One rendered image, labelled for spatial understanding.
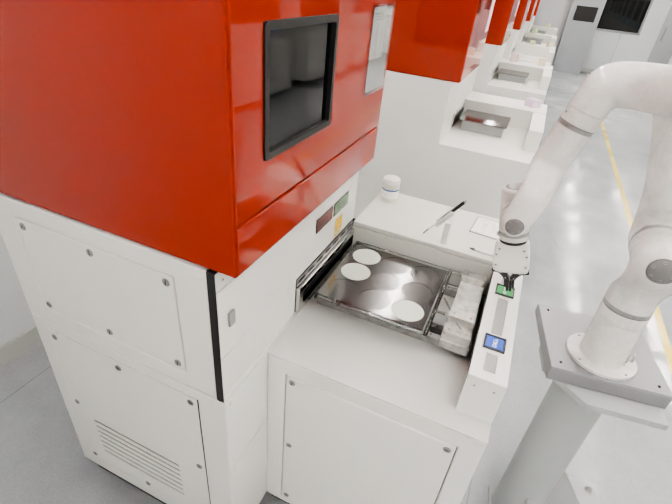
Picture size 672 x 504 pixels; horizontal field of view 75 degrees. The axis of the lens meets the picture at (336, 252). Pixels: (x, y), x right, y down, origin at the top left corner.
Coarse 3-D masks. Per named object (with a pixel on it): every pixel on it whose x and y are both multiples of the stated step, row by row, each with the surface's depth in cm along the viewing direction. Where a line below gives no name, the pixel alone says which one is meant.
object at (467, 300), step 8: (464, 288) 151; (472, 288) 151; (480, 288) 152; (456, 296) 147; (464, 296) 147; (472, 296) 147; (480, 296) 148; (456, 304) 143; (464, 304) 143; (472, 304) 144; (464, 312) 140; (472, 312) 140; (464, 328) 134; (440, 344) 129; (448, 344) 128; (456, 344) 127; (456, 352) 128; (464, 352) 127
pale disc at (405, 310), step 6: (402, 300) 139; (396, 306) 136; (402, 306) 137; (408, 306) 137; (414, 306) 137; (420, 306) 137; (396, 312) 134; (402, 312) 134; (408, 312) 134; (414, 312) 135; (420, 312) 135; (402, 318) 132; (408, 318) 132; (414, 318) 132; (420, 318) 133
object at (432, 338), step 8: (328, 304) 145; (344, 312) 144; (352, 312) 142; (368, 320) 141; (376, 320) 140; (392, 328) 138; (400, 328) 137; (416, 336) 136; (424, 336) 135; (432, 336) 134; (440, 336) 134; (432, 344) 135
